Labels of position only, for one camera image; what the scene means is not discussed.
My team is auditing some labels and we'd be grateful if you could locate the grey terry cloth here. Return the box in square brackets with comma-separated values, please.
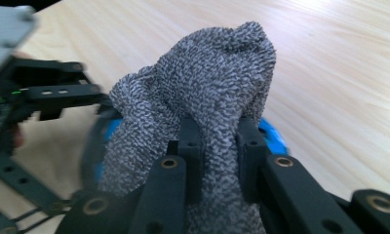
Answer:
[98, 20, 277, 234]

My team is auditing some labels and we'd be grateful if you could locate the blue and black toy car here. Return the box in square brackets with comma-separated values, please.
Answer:
[81, 106, 290, 190]

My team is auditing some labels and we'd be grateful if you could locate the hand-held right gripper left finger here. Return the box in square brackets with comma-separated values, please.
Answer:
[166, 116, 205, 205]

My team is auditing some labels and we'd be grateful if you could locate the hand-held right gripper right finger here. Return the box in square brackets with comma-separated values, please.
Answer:
[236, 116, 272, 204]

